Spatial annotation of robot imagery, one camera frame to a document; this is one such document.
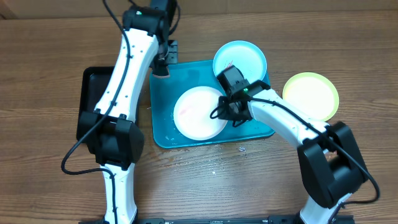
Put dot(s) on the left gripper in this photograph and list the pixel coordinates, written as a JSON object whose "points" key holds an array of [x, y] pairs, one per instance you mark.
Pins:
{"points": [[174, 48]]}

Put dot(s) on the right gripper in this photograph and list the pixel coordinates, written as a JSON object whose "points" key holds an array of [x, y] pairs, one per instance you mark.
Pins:
{"points": [[228, 116]]}

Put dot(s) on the pink green sponge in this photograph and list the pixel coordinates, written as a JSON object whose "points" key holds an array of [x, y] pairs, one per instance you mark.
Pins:
{"points": [[160, 70]]}

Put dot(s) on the white plate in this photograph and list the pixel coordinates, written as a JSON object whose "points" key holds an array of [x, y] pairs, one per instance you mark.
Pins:
{"points": [[192, 113]]}

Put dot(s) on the light blue plate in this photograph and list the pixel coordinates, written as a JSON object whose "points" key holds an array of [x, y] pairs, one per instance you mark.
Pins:
{"points": [[245, 56]]}

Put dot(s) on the yellow-green rimmed plate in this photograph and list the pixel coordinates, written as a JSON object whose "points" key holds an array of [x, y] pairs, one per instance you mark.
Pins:
{"points": [[313, 94]]}

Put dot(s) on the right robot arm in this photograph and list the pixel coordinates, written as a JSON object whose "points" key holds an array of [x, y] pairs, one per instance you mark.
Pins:
{"points": [[331, 165]]}

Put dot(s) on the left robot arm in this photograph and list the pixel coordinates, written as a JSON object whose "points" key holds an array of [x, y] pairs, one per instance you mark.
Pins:
{"points": [[143, 31]]}

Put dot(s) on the teal plastic tray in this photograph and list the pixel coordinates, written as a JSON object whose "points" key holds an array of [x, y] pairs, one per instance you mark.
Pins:
{"points": [[164, 93]]}

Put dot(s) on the black plastic tray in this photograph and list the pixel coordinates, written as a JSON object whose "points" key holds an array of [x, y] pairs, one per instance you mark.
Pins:
{"points": [[94, 83]]}

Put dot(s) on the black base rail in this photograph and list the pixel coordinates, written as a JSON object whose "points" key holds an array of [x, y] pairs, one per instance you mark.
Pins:
{"points": [[272, 219]]}

